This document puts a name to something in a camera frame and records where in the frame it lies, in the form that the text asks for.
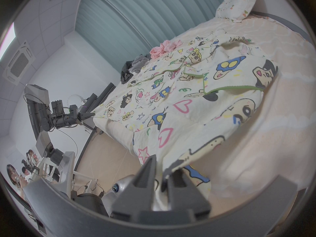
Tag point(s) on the pile of clothes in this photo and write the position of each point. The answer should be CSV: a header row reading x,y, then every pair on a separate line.
x,y
128,73

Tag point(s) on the dark chest of drawers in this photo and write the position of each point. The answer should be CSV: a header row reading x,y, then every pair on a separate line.
x,y
107,92

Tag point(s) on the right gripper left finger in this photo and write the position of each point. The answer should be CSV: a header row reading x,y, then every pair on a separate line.
x,y
138,194

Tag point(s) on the blue-green curtain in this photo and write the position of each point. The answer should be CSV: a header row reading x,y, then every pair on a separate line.
x,y
138,16

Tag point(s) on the white printed pillow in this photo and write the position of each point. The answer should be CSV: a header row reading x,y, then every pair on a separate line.
x,y
238,4

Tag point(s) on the pink garment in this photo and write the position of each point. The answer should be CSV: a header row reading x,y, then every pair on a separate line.
x,y
160,49

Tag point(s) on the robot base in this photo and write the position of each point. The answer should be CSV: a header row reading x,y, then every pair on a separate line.
x,y
66,167

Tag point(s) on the round white-framed mirror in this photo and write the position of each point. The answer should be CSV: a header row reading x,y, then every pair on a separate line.
x,y
74,100

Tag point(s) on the dark dressing table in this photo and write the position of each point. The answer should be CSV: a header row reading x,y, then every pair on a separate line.
x,y
90,102

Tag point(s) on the person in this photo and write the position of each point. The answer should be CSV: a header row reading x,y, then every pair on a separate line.
x,y
14,179
25,171
30,153

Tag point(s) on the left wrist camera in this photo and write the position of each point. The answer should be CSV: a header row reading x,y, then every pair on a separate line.
x,y
57,107

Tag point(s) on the white printed pyjama top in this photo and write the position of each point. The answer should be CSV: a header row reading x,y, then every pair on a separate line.
x,y
197,102

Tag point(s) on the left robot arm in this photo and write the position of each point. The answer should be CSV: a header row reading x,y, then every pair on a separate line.
x,y
37,117

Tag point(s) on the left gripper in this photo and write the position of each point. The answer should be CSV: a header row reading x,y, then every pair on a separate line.
x,y
72,116

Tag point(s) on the bed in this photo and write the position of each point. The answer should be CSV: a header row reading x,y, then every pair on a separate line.
x,y
284,107

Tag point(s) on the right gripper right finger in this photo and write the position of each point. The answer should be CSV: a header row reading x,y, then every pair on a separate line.
x,y
185,196

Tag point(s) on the ceiling air conditioner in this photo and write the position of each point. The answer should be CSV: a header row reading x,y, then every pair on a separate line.
x,y
19,63

